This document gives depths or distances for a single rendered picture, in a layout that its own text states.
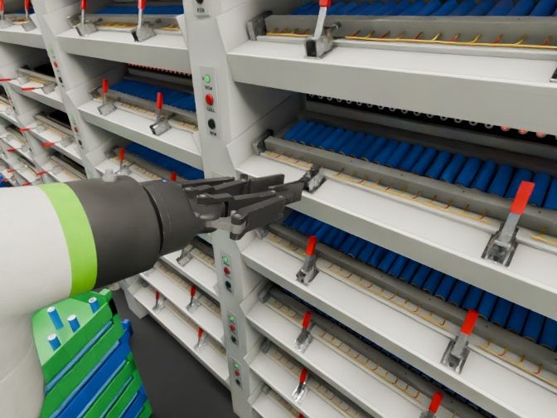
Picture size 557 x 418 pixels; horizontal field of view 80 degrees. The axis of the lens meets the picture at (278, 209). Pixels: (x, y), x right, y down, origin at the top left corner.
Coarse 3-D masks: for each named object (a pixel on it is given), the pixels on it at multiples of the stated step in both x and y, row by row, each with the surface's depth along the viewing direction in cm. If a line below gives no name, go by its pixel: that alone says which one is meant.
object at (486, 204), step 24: (288, 144) 59; (336, 168) 54; (360, 168) 51; (384, 168) 50; (432, 192) 45; (456, 192) 43; (480, 192) 43; (504, 216) 41; (528, 216) 39; (552, 216) 38
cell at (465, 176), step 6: (468, 162) 48; (474, 162) 47; (480, 162) 48; (468, 168) 47; (474, 168) 47; (462, 174) 46; (468, 174) 46; (474, 174) 46; (456, 180) 46; (462, 180) 45; (468, 180) 45; (468, 186) 45
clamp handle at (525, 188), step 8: (528, 184) 35; (520, 192) 36; (528, 192) 35; (520, 200) 36; (512, 208) 36; (520, 208) 36; (512, 216) 36; (512, 224) 36; (504, 232) 37; (512, 232) 37; (504, 240) 37
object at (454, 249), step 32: (256, 128) 62; (288, 128) 68; (416, 128) 54; (448, 128) 51; (256, 160) 62; (288, 160) 60; (320, 192) 52; (352, 192) 51; (352, 224) 49; (384, 224) 45; (416, 224) 44; (448, 224) 43; (416, 256) 45; (448, 256) 41; (480, 256) 39; (544, 256) 37; (480, 288) 41; (512, 288) 37; (544, 288) 35
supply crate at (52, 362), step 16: (64, 304) 91; (80, 304) 91; (112, 304) 86; (32, 320) 86; (48, 320) 86; (64, 320) 86; (80, 320) 86; (96, 320) 82; (64, 336) 82; (80, 336) 78; (48, 352) 78; (64, 352) 74; (48, 368) 71
